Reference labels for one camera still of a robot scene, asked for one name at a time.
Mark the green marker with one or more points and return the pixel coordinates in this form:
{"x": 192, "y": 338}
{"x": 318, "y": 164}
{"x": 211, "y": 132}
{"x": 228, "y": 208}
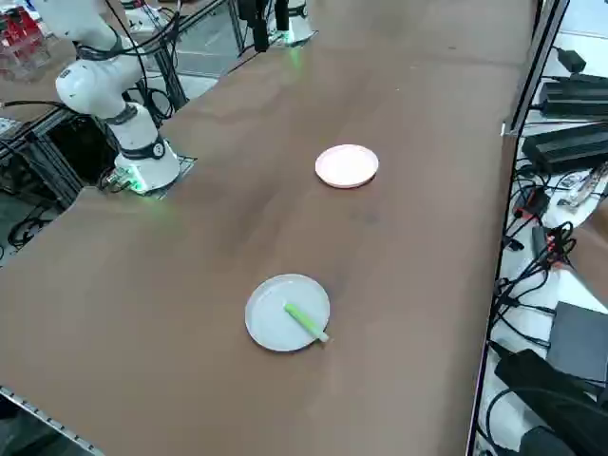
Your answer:
{"x": 304, "y": 322}

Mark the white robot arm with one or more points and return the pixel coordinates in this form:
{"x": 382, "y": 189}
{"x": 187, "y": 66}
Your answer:
{"x": 95, "y": 85}
{"x": 297, "y": 24}

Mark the white plate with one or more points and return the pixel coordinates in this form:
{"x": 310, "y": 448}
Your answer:
{"x": 347, "y": 164}

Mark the clear shelf with red packets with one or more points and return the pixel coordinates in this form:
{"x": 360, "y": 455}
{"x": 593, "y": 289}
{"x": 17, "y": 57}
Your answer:
{"x": 19, "y": 47}

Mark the small black adapter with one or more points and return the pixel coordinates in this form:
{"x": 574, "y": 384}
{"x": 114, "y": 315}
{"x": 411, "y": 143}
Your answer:
{"x": 572, "y": 59}

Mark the large black power brick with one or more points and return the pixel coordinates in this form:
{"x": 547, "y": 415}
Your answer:
{"x": 565, "y": 145}

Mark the white printed packet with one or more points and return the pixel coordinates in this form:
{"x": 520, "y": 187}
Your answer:
{"x": 579, "y": 187}

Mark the grey flat box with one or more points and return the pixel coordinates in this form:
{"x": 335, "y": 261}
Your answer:
{"x": 582, "y": 342}

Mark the black bulky device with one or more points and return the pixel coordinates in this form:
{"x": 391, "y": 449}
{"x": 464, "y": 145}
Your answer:
{"x": 546, "y": 404}

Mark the aluminium frame post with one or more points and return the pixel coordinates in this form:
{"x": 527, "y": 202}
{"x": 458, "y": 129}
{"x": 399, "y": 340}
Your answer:
{"x": 537, "y": 66}

